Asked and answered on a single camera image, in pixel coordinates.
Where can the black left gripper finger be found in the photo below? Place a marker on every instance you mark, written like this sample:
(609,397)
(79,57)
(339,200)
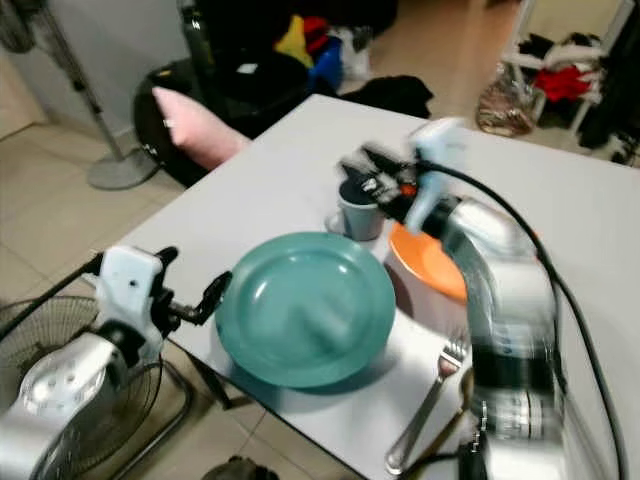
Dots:
(202,314)
(217,288)

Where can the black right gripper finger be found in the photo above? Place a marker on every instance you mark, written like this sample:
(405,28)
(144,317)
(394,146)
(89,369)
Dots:
(363,158)
(376,186)

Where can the grey cup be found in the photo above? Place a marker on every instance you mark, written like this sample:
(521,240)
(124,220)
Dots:
(360,222)

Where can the teal round plate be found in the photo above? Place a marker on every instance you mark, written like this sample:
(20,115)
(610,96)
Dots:
(305,310)

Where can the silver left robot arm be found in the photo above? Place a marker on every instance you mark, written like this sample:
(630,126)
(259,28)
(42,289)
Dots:
(60,395)

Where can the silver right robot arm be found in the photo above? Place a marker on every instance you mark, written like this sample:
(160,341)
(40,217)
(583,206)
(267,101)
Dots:
(500,300)

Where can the black garment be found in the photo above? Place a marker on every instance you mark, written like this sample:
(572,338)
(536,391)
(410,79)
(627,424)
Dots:
(390,95)

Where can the black table leg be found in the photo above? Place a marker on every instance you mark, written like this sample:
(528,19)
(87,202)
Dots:
(210,385)

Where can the orange plate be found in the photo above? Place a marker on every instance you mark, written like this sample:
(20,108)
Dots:
(425,262)

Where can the blue bag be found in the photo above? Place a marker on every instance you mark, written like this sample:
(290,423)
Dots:
(327,62)

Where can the white plastic bag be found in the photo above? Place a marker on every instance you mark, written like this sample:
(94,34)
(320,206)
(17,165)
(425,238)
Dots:
(353,55)

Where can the black suitcase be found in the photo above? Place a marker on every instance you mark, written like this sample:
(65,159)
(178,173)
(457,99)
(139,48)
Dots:
(260,95)

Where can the yellow cloth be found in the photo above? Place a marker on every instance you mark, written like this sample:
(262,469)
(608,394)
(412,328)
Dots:
(293,42)

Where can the brown patterned bag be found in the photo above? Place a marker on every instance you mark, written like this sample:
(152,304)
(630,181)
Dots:
(505,105)

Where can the small red cloth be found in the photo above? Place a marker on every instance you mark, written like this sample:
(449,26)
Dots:
(315,28)

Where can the black floor fan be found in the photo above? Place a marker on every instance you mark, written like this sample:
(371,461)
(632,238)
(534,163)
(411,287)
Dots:
(25,325)

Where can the pink pillow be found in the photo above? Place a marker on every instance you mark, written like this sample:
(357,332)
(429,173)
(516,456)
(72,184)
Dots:
(200,130)

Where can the dark robot foot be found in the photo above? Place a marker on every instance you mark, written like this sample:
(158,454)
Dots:
(238,469)

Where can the white clothes rack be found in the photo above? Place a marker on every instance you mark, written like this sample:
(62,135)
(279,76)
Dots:
(520,60)

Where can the red garment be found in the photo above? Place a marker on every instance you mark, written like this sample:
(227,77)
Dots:
(562,84)

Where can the gold spoon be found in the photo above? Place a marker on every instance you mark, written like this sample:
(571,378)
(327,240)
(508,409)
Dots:
(464,390)

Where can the silver fork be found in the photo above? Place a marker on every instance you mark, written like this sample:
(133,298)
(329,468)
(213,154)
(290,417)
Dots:
(425,405)

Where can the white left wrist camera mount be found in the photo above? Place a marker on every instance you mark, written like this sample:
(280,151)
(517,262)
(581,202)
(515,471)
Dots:
(130,285)

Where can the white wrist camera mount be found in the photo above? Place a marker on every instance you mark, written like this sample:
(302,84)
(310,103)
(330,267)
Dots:
(130,285)
(440,140)

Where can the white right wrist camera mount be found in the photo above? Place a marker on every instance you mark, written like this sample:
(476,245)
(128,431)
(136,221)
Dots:
(440,140)

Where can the grey pedestal fan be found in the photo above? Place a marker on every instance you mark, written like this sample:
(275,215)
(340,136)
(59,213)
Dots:
(115,172)

